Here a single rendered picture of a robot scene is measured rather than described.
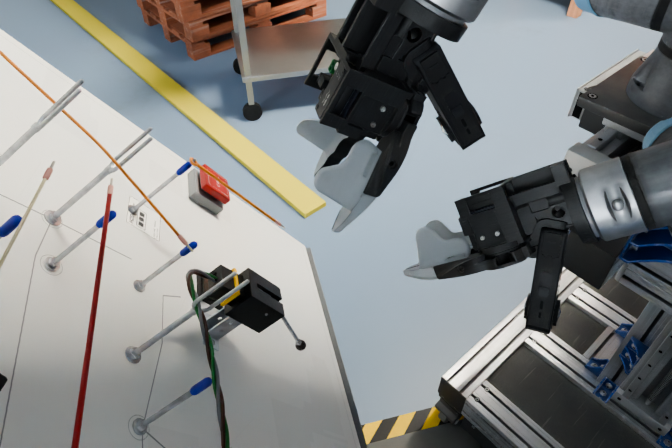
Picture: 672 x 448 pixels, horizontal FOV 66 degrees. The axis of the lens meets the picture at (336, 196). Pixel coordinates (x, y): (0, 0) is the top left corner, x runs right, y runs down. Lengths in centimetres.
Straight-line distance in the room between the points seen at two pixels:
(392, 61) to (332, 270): 172
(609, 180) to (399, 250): 170
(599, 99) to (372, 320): 125
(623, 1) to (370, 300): 141
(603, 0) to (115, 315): 82
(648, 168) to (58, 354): 53
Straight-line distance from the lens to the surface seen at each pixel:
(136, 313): 58
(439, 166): 263
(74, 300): 54
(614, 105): 99
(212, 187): 79
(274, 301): 61
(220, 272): 58
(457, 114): 48
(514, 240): 56
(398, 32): 43
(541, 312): 59
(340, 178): 45
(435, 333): 197
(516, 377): 170
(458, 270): 57
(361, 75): 41
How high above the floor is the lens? 164
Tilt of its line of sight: 43 degrees down
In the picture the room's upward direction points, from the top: straight up
